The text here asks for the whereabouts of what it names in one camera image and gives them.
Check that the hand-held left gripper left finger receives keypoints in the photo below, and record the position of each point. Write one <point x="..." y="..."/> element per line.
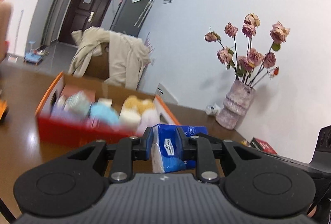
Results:
<point x="149" y="143"/>

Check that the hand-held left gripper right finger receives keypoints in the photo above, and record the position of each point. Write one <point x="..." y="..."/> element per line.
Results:
<point x="181" y="145"/>

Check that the blue tissue pack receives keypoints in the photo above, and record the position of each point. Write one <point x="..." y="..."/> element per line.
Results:
<point x="168" y="146"/>

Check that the lilac fluffy towel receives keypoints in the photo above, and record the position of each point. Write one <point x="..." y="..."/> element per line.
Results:
<point x="150" y="120"/>

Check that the yellow and white plush toy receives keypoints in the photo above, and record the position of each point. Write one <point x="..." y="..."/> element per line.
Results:
<point x="137" y="107"/>

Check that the light blue puff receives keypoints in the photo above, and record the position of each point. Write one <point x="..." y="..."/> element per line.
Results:
<point x="104" y="114"/>

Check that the red cardboard box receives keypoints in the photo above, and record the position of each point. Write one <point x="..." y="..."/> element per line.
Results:
<point x="77" y="130"/>

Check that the iridescent plastic bag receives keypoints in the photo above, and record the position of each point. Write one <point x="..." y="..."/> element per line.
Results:
<point x="77" y="106"/>

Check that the pink layered soap bar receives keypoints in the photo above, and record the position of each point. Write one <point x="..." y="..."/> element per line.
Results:
<point x="80" y="92"/>

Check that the small white jar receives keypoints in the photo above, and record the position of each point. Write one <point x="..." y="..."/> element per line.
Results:
<point x="212" y="110"/>

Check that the red and black box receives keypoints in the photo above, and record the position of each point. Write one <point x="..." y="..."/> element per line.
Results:
<point x="262" y="146"/>

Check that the pink textured vase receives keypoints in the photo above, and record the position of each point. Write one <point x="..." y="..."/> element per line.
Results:
<point x="234" y="107"/>

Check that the beige coat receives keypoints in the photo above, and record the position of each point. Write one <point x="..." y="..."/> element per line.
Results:
<point x="121" y="61"/>

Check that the brown cardboard box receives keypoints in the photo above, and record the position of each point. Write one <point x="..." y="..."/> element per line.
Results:
<point x="97" y="66"/>

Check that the dried pink roses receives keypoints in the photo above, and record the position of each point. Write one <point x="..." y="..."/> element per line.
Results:
<point x="250" y="58"/>

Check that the grey refrigerator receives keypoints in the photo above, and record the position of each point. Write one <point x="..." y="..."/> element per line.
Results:
<point x="129" y="14"/>

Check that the folded white umbrella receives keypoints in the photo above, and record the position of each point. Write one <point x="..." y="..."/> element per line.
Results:
<point x="144" y="11"/>

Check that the blue pet feeder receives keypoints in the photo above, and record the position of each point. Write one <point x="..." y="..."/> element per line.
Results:
<point x="33" y="57"/>

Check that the dark brown door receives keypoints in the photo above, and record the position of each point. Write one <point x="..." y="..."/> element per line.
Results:
<point x="82" y="11"/>

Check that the orange elastic band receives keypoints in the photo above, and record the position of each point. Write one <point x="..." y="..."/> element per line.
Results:
<point x="3" y="110"/>

